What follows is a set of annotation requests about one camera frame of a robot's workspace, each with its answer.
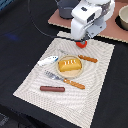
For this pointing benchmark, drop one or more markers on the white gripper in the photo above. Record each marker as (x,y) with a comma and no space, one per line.
(89,18)

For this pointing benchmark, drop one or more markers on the grey two-handled pot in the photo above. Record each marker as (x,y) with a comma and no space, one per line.
(65,7)

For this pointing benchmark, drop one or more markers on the red tomato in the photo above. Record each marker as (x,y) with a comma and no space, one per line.
(82,44)

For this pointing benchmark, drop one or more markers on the yellow bread loaf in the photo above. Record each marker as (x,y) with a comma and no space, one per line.
(69,65)

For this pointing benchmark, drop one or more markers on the white and blue fish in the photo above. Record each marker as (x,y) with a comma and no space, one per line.
(48,60)

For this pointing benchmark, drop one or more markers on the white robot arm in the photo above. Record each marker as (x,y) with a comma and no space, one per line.
(89,18)

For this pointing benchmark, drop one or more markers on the brown stove top board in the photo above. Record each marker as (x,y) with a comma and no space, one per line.
(112,31)

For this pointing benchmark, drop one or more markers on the beige bowl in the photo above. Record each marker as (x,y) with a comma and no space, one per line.
(123,14)

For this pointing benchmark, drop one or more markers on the beige round plate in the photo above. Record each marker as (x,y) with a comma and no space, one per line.
(68,74)

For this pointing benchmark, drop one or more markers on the brown sausage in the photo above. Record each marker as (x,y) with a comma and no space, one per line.
(53,89)

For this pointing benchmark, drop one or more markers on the white woven placemat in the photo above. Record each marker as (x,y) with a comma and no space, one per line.
(74,105)

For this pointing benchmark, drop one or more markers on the knife with wooden handle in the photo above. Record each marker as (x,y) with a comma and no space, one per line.
(80,56)

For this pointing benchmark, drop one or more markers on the fork with wooden handle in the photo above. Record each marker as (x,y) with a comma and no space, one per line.
(55,77)

